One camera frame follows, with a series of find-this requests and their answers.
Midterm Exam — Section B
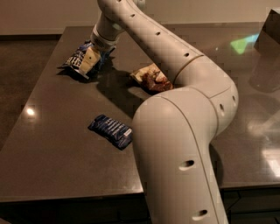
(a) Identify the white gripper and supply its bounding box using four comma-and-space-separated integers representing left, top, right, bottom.
79, 26, 117, 74

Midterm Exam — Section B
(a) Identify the blue chip bag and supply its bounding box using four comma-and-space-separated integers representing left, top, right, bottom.
59, 40, 115, 80

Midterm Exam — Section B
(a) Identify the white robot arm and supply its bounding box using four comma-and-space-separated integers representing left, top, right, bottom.
91, 0, 239, 224

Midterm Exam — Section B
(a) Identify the brown and cream chip bag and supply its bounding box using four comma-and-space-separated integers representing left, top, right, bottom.
130, 63, 173, 95

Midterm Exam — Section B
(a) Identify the blue rxbar blueberry bar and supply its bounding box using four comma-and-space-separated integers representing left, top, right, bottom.
87, 115, 133, 151

